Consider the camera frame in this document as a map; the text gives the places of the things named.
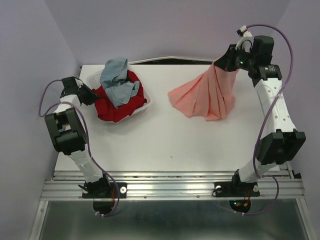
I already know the light blue denim skirt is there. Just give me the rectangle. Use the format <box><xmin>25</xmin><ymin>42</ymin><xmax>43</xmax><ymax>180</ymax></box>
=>
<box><xmin>99</xmin><ymin>57</ymin><xmax>139</xmax><ymax>107</ymax></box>

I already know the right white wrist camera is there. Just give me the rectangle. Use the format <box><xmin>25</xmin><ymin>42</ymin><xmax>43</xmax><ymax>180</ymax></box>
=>
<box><xmin>235</xmin><ymin>25</ymin><xmax>253</xmax><ymax>50</ymax></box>

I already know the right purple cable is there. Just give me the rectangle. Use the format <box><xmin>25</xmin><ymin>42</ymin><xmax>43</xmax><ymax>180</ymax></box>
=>
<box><xmin>217</xmin><ymin>23</ymin><xmax>294</xmax><ymax>217</ymax></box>

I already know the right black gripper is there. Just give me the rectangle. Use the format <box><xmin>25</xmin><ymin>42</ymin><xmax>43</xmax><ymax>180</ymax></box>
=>
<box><xmin>213</xmin><ymin>43</ymin><xmax>257</xmax><ymax>72</ymax></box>

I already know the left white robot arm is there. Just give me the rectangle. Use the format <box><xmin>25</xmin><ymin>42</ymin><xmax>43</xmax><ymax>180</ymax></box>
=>
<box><xmin>38</xmin><ymin>76</ymin><xmax>112</xmax><ymax>199</ymax></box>

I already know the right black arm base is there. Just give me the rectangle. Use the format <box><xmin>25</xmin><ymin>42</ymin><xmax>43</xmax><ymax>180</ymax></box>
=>
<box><xmin>212</xmin><ymin>181</ymin><xmax>260</xmax><ymax>198</ymax></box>

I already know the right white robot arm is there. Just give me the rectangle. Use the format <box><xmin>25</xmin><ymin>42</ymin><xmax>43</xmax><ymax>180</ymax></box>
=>
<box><xmin>212</xmin><ymin>35</ymin><xmax>306</xmax><ymax>198</ymax></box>

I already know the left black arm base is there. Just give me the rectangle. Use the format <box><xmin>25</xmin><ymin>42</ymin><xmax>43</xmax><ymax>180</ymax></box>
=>
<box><xmin>78</xmin><ymin>182</ymin><xmax>128</xmax><ymax>199</ymax></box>

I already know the pink pleated skirt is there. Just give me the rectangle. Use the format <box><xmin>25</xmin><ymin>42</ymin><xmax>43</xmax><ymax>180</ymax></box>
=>
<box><xmin>168</xmin><ymin>64</ymin><xmax>239</xmax><ymax>121</ymax></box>

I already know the red skirt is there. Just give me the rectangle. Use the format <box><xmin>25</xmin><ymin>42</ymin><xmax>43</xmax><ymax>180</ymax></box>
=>
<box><xmin>92</xmin><ymin>70</ymin><xmax>147</xmax><ymax>123</ymax></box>

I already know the aluminium mounting rail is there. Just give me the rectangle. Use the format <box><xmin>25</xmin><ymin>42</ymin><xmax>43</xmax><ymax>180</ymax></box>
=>
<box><xmin>40</xmin><ymin>170</ymin><xmax>305</xmax><ymax>201</ymax></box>

